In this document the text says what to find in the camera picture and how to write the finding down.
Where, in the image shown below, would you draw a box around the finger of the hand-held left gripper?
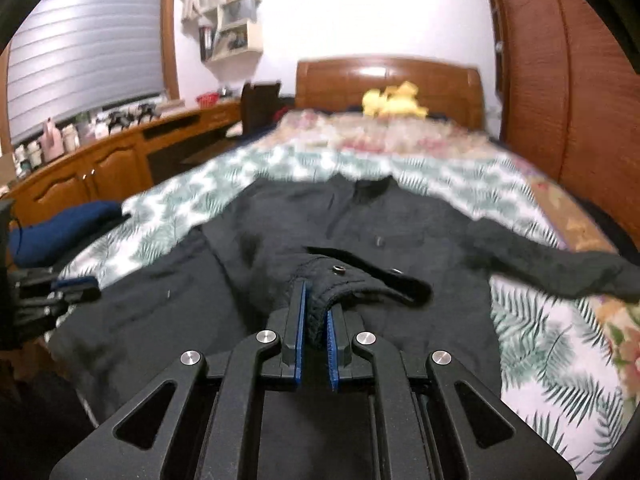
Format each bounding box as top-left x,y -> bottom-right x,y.
15,300 -> 68,333
20,269 -> 103,306

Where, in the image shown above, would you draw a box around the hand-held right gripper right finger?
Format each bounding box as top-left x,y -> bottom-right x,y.
326,305 -> 578,480

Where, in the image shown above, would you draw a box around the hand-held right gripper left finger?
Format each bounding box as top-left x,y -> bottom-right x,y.
50,280 -> 307,480

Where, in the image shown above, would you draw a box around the black jacket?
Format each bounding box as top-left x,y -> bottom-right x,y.
47,172 -> 640,426

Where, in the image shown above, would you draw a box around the blue office chair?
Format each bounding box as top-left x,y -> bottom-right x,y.
7,201 -> 132,268

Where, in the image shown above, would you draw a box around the pink bottle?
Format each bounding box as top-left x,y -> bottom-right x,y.
42,119 -> 63,161

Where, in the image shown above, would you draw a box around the wooden desk cabinet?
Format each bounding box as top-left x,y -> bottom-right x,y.
0,100 -> 243,221

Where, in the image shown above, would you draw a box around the black model figures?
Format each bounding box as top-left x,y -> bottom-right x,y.
107,102 -> 156,128

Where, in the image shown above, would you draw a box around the leaf-print blanket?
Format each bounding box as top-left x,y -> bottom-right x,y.
57,145 -> 631,478

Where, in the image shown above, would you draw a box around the floral bed quilt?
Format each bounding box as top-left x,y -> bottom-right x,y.
235,107 -> 640,406

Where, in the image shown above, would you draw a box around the grey window blind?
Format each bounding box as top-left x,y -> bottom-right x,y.
5,0 -> 168,146

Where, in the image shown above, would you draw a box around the yellow plush toy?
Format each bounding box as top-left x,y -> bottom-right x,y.
361,82 -> 431,118

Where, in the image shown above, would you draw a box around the wooden bed headboard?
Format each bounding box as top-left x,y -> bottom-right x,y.
295,56 -> 486,128

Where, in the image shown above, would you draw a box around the wooden louvred wardrobe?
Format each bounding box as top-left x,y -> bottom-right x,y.
487,0 -> 640,256

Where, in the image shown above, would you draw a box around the wooden window frame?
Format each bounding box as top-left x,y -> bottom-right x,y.
162,0 -> 181,103

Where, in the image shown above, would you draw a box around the white wall shelf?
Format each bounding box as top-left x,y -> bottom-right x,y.
197,0 -> 265,63

